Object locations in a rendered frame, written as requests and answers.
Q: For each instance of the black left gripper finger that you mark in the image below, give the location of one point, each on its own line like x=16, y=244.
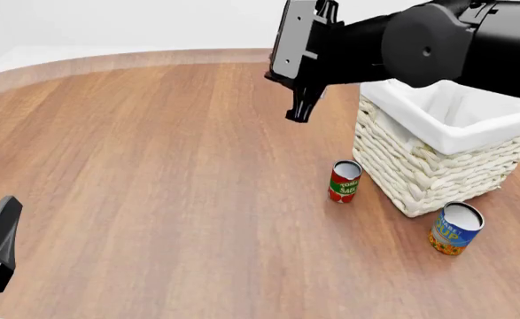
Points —
x=2, y=229

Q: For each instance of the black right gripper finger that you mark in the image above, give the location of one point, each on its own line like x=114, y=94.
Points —
x=301, y=106

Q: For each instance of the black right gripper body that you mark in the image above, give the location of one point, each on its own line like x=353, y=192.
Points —
x=323, y=50

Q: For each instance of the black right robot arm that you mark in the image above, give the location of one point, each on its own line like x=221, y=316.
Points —
x=441, y=43

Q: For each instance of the white woven basket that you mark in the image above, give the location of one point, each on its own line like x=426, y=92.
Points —
x=423, y=176

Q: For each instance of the white cloth basket liner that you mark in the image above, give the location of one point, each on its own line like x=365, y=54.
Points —
x=463, y=129

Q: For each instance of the alphabet soup can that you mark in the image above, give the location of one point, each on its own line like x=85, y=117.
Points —
x=454, y=232

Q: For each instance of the tomato sauce can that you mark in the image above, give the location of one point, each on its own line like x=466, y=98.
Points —
x=344, y=186

